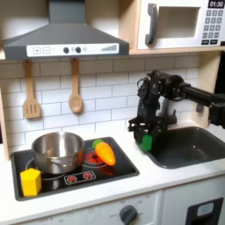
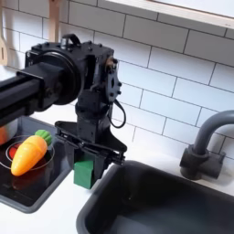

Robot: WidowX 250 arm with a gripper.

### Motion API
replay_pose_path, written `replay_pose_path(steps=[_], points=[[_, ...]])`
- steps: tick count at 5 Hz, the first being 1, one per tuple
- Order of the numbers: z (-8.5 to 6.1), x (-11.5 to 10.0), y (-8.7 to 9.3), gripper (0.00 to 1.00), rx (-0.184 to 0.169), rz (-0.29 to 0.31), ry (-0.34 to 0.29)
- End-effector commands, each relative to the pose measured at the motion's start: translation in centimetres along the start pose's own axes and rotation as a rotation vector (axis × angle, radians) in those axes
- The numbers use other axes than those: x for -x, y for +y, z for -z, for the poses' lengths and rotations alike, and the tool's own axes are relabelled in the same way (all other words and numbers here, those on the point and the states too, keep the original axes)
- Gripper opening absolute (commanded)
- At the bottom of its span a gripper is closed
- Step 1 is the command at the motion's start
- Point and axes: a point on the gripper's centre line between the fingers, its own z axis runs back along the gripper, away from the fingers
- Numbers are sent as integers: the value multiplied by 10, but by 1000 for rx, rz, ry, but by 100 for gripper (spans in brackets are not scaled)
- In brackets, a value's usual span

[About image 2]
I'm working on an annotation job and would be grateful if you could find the green wooden block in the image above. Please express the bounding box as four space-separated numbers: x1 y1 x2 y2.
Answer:
73 152 96 190

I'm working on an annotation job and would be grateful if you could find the orange toy carrot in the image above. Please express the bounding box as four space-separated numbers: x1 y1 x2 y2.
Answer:
10 129 53 177

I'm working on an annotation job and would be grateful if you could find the black toy stove top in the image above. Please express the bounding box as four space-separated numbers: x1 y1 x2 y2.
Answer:
0 115 75 214

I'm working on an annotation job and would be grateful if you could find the dark grey sink basin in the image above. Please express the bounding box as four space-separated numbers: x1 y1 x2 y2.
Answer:
76 160 234 234

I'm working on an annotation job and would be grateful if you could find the dark grey tap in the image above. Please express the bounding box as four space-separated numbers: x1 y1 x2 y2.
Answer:
179 110 234 181

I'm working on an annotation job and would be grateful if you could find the wooden slotted spatula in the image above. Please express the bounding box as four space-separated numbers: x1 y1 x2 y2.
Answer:
0 0 9 67

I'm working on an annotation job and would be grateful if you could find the wooden shelf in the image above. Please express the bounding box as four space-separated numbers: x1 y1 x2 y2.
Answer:
97 0 234 30

